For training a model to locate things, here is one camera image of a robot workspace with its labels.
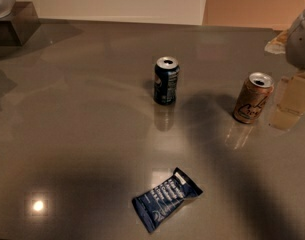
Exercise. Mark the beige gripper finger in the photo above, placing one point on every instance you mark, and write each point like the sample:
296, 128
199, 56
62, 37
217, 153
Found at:
289, 101
278, 44

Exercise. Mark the blue rxbar blueberry wrapper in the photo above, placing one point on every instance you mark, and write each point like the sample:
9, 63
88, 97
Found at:
156, 205

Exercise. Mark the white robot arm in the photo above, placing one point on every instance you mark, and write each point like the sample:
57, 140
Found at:
295, 47

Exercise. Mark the dark blue soda can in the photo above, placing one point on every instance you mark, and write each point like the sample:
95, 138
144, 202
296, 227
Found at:
166, 77

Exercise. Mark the dark square stand block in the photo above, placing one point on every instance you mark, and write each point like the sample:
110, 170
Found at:
17, 27

